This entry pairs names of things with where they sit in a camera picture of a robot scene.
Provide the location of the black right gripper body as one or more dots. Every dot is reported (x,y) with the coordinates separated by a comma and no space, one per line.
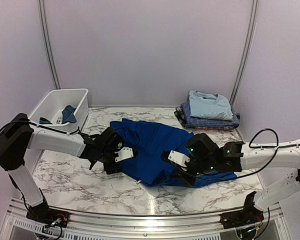
(205,166)

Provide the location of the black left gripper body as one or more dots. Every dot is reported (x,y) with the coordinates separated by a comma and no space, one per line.
(105,157)

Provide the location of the dark blue garment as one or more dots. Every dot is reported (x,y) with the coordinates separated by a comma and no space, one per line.
(150,140)

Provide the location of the light blue garment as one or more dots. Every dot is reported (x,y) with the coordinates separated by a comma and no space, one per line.
(209,106)

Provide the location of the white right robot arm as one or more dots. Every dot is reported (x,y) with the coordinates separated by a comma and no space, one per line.
(272,156)

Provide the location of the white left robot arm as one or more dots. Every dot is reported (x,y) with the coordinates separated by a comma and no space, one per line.
(21,136)

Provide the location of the white plastic laundry bin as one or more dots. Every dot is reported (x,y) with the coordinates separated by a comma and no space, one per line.
(52,105)

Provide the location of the grey blue garment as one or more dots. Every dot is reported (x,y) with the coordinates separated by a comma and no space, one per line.
(67,115)

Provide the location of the black white plaid garment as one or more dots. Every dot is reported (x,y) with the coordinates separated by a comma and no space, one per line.
(178,115)

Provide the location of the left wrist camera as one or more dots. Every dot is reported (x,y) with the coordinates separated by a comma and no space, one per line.
(125,153)

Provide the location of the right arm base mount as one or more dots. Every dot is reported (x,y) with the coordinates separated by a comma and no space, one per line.
(249,214)

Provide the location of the aluminium front frame rail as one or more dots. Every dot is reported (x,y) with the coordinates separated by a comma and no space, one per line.
(102,226)

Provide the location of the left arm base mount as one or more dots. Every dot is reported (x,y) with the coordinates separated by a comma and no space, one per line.
(44,214)

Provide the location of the left wall aluminium post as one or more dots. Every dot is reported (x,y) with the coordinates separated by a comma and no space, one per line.
(47,44)

